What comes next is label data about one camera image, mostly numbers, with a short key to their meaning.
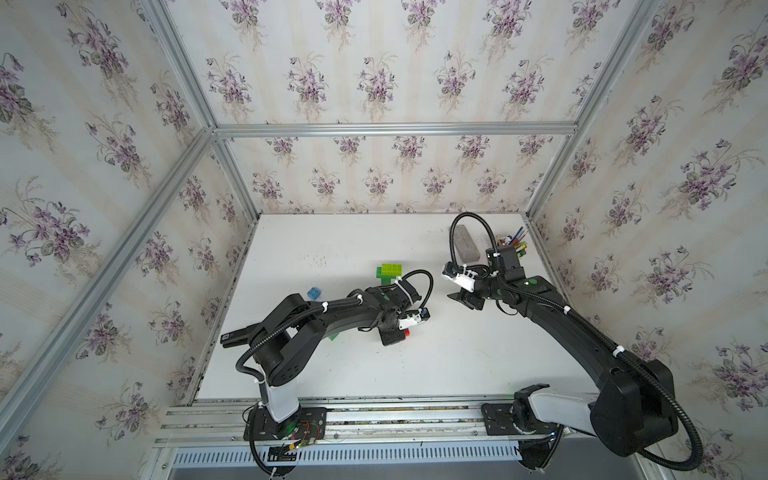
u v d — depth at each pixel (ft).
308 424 2.36
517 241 3.20
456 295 2.45
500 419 2.41
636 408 1.30
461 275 2.29
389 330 2.56
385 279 3.00
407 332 2.89
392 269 2.97
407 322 2.55
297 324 1.49
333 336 2.88
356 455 2.51
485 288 2.28
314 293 3.14
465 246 3.51
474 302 2.39
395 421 2.45
